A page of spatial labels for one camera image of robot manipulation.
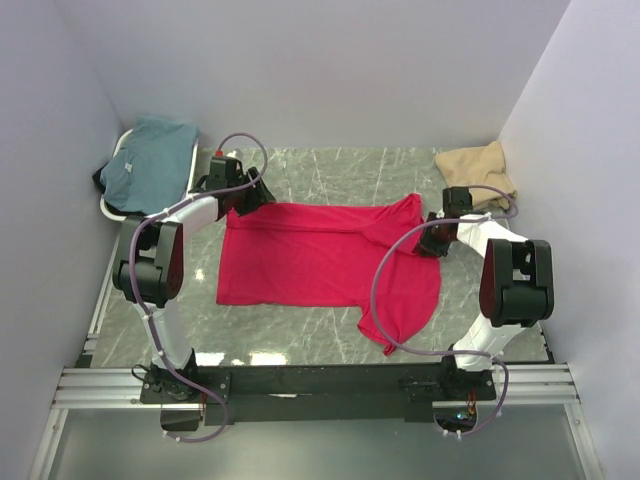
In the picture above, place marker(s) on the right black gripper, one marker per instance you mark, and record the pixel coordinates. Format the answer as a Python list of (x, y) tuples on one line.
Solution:
[(431, 240)]

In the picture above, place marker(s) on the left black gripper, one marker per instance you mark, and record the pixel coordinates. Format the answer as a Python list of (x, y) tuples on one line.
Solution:
[(251, 195)]

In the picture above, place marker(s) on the red t shirt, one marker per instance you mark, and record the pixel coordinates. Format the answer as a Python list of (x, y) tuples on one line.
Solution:
[(333, 256)]

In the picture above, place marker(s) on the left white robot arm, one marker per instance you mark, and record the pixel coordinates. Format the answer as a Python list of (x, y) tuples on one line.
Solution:
[(149, 262)]

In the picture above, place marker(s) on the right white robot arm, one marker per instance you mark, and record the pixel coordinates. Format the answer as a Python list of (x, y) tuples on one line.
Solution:
[(516, 288)]

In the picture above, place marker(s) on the beige folded t shirt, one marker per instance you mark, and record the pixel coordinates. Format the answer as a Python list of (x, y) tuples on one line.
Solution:
[(476, 166)]

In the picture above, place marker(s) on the teal blue t shirt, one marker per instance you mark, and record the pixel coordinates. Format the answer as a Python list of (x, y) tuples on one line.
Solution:
[(147, 165)]

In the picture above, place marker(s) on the white laundry basket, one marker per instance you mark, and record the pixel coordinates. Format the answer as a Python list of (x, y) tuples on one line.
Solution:
[(115, 207)]

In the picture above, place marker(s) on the black garment in basket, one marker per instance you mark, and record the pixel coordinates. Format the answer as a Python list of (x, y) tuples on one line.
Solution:
[(97, 181)]

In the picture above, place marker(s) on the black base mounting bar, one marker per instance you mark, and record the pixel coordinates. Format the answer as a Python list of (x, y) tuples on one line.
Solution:
[(322, 392)]

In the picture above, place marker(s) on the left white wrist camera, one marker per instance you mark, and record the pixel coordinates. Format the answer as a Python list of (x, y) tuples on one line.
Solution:
[(225, 152)]

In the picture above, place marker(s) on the aluminium frame rail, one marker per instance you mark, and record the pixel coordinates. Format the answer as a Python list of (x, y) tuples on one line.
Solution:
[(268, 335)]

